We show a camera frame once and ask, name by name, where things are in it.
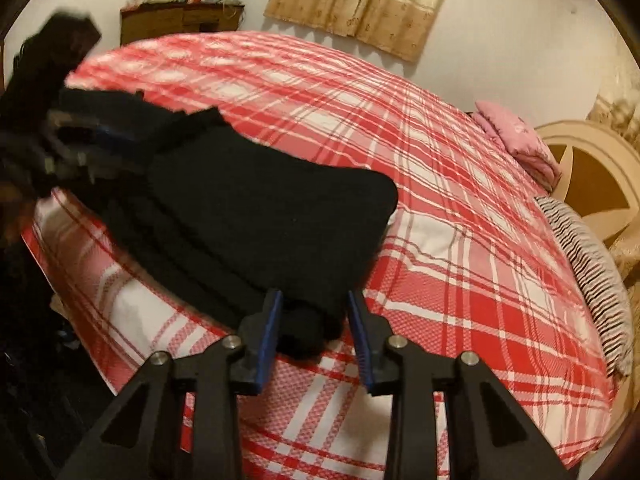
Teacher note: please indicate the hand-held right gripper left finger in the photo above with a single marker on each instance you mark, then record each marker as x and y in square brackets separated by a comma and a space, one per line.
[270, 340]

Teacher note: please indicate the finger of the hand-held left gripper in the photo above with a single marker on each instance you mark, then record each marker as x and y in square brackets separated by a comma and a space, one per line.
[100, 135]

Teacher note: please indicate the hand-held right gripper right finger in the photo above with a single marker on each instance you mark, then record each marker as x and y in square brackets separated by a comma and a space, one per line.
[362, 340]

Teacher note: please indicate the black pants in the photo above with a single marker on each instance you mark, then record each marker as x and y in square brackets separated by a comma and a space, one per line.
[250, 200]

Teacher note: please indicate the red plaid bed sheet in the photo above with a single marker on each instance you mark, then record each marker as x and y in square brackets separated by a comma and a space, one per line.
[450, 260]

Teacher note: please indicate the brown wooden desk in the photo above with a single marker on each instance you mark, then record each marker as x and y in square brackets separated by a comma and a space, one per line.
[160, 22]

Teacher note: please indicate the striped pillow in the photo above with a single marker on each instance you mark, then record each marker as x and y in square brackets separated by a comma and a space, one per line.
[595, 280]

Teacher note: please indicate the pink folded blanket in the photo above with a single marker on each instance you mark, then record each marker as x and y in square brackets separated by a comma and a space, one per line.
[520, 140]

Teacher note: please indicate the cream and brown headboard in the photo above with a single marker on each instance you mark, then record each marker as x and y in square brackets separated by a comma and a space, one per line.
[595, 170]

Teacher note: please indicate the beige window curtain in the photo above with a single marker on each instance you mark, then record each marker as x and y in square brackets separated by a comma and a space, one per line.
[360, 5]

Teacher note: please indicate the large beige floral curtain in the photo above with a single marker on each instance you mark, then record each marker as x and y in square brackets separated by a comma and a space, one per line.
[620, 107]

